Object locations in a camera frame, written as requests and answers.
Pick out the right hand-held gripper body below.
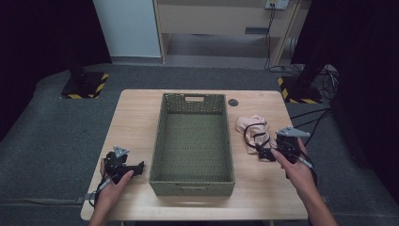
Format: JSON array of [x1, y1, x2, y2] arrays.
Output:
[[276, 126, 311, 164]]

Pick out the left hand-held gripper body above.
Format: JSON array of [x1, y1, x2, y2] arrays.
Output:
[[104, 145, 136, 185]]

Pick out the pink garment with black trim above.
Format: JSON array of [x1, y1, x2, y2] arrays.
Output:
[[235, 114, 279, 155]]

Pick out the green woven basket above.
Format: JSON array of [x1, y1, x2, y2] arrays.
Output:
[[149, 92, 236, 198]]

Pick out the person's left hand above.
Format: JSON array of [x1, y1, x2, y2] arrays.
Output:
[[93, 159, 135, 211]]

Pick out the person's right hand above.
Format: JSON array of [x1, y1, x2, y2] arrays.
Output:
[[270, 139, 318, 201]]

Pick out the black stand with hazard stripes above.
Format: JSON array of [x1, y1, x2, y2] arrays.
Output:
[[277, 59, 327, 105], [59, 46, 110, 100]]

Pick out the black curtain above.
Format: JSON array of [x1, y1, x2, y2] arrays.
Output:
[[0, 0, 113, 137], [291, 0, 399, 203]]

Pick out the white power strip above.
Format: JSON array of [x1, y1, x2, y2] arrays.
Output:
[[264, 0, 290, 10]]

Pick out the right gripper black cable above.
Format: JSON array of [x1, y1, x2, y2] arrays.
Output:
[[281, 140, 319, 189]]

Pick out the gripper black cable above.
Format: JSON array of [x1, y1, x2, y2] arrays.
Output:
[[281, 140, 319, 189], [88, 177, 113, 209]]

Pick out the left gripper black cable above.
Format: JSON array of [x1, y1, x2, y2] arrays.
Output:
[[88, 177, 113, 209]]

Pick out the long black floor cables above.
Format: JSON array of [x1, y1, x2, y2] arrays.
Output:
[[290, 107, 333, 149]]

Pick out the tangled black floor cables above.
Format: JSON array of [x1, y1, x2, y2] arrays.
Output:
[[276, 64, 341, 102]]

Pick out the black hanging power cable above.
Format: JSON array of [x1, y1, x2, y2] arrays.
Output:
[[263, 5, 278, 71]]

